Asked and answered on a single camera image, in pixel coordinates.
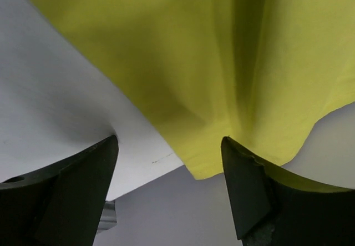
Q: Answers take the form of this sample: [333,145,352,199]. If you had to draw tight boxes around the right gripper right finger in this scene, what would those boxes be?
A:
[221,137,354,245]

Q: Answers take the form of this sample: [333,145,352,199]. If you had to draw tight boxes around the aluminium rail frame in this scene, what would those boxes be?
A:
[97,201,117,233]

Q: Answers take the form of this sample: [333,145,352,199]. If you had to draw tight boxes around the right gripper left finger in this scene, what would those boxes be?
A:
[1,135,119,245]

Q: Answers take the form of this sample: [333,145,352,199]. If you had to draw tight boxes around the yellow-green trousers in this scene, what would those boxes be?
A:
[30,0,354,179]

